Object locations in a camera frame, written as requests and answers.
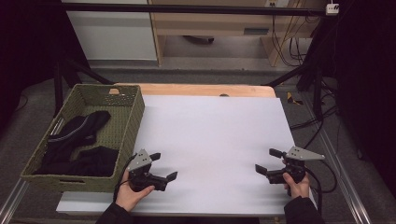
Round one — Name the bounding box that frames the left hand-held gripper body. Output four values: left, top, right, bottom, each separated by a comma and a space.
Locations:
126, 148, 169, 192

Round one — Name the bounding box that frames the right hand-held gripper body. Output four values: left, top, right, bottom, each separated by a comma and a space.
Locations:
265, 146, 326, 185

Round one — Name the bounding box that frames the green woven basket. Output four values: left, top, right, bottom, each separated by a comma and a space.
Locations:
20, 83, 146, 193

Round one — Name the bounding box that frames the dark navy knit vest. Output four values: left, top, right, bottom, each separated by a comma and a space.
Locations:
32, 110, 120, 178

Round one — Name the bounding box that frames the person's right hand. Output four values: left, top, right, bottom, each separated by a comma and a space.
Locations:
281, 159, 311, 200

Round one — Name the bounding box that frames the person's left hand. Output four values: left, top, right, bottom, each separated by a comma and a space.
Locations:
115, 170, 156, 213

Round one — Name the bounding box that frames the yellow black tape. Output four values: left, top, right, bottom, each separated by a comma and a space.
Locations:
286, 91, 304, 106

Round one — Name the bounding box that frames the black metal stand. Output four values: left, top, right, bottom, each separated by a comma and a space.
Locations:
262, 15, 331, 120
52, 59, 115, 118

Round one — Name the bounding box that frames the wooden table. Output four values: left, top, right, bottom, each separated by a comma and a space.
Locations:
114, 82, 277, 99

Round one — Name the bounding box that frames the black curtain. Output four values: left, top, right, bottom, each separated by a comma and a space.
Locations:
0, 0, 92, 132
323, 0, 396, 188

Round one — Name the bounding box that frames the white cabinet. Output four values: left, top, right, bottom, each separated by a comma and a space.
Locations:
61, 0, 158, 62

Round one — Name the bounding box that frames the light wooden desk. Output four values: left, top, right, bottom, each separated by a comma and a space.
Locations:
148, 0, 331, 68

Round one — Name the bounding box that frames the white power socket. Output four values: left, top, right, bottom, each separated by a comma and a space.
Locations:
325, 2, 340, 16

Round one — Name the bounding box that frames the black horizontal bar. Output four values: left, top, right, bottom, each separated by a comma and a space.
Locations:
60, 2, 328, 17

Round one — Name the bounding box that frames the black floor cable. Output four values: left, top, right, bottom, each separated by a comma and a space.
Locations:
289, 77, 340, 150

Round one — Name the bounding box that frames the right hand-held gripper cable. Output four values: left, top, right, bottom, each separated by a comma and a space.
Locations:
303, 158, 339, 216

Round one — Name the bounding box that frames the metal floor rail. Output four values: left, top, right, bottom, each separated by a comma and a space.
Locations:
0, 178, 31, 224
300, 92, 373, 224

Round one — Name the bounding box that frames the black desk cable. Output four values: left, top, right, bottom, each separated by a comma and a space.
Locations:
270, 13, 312, 68

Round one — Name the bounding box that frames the yellow cable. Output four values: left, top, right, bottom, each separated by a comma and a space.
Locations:
274, 0, 304, 66

